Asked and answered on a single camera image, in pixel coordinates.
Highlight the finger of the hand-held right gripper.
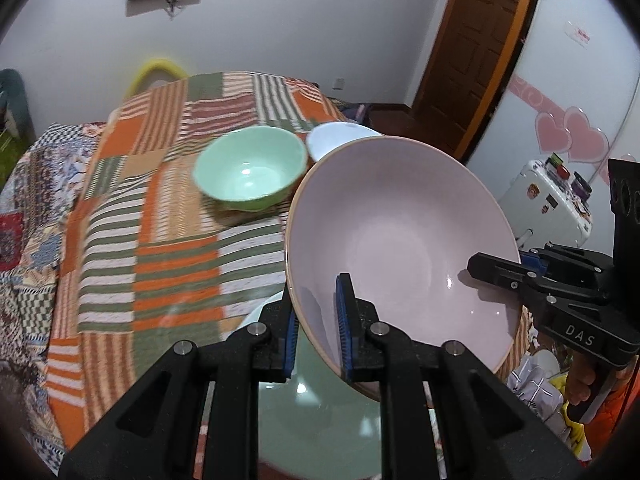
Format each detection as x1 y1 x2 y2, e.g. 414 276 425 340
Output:
521 242 614 291
467 252 609 312

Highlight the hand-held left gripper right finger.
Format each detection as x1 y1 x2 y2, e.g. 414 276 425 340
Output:
334 273 586 480

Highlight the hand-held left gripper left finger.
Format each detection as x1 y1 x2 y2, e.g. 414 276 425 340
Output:
59 285 301 480

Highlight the green plate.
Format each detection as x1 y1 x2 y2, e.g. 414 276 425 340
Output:
240 290 386 480

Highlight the pink bowl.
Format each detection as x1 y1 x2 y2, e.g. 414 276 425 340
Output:
284 135 523 403

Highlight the green bowl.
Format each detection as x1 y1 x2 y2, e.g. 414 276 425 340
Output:
192 126 308 213

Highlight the white bowl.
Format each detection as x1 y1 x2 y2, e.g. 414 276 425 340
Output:
306 121 383 163

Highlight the person's right hand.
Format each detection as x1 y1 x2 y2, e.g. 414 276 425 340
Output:
565 355 594 407

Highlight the white suitcase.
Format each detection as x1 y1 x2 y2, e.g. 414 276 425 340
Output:
497 157 594 251

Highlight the white checked cloth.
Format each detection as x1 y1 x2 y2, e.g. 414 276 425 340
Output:
507 350 571 413

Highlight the orange printed cloth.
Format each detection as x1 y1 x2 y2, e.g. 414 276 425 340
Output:
585 360 640 461

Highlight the grey purple backpack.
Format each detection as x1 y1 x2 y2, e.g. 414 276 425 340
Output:
340 102 386 129

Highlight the brown wooden door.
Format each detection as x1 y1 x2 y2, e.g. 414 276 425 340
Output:
410 0 543 166

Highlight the patterned patchwork quilt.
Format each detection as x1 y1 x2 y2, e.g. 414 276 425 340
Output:
0 120 108 476

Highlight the yellow foam tube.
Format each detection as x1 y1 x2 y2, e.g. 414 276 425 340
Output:
124 57 188 99

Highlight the green storage box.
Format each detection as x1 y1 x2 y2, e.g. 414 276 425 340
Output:
0 132 31 191

